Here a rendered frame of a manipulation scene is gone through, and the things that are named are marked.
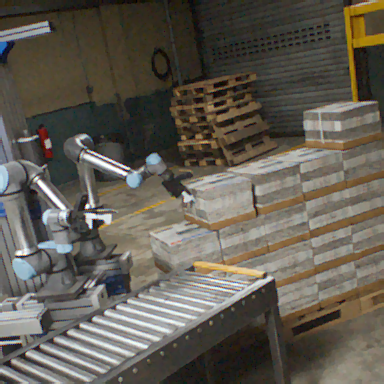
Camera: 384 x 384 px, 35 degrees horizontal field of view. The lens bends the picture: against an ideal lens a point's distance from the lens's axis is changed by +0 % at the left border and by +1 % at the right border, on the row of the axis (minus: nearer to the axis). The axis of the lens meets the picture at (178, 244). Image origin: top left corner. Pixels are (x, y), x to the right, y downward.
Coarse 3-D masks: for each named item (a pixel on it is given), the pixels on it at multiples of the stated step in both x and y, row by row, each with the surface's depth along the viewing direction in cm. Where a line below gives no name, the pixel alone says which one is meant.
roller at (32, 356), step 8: (32, 352) 232; (32, 360) 230; (40, 360) 226; (48, 360) 223; (56, 360) 222; (48, 368) 221; (56, 368) 217; (64, 368) 215; (72, 368) 213; (64, 376) 214; (72, 376) 210; (80, 376) 207; (88, 376) 205; (96, 376) 204
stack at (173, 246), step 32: (192, 224) 352; (256, 224) 340; (288, 224) 349; (320, 224) 357; (160, 256) 344; (192, 256) 328; (224, 256) 336; (256, 256) 346; (288, 256) 352; (320, 256) 361; (288, 288) 357; (320, 288) 366; (352, 288) 376; (256, 320) 353; (224, 352) 348; (256, 352) 358
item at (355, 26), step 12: (348, 12) 393; (348, 24) 396; (360, 24) 397; (348, 36) 399; (360, 36) 400; (348, 48) 403; (360, 60) 404; (360, 72) 408; (360, 84) 405; (360, 96) 408
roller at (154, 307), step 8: (128, 304) 265; (136, 304) 261; (144, 304) 258; (152, 304) 255; (160, 304) 253; (160, 312) 250; (168, 312) 246; (176, 312) 243; (184, 312) 240; (192, 312) 239; (192, 320) 236
